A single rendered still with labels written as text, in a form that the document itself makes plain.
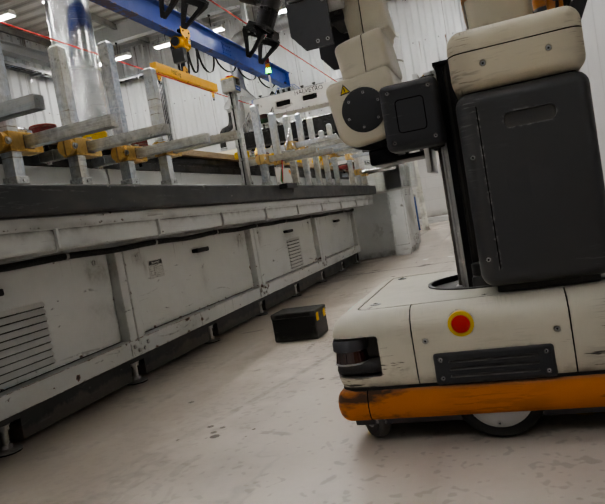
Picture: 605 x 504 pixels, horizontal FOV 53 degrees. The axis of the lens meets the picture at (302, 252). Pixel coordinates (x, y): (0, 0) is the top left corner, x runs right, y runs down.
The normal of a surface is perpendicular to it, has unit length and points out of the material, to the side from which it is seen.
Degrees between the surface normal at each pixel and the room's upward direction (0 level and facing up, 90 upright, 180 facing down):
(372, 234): 90
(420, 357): 90
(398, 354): 90
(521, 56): 90
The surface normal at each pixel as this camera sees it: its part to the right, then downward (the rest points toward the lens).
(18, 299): 0.94, -0.15
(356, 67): -0.31, 0.11
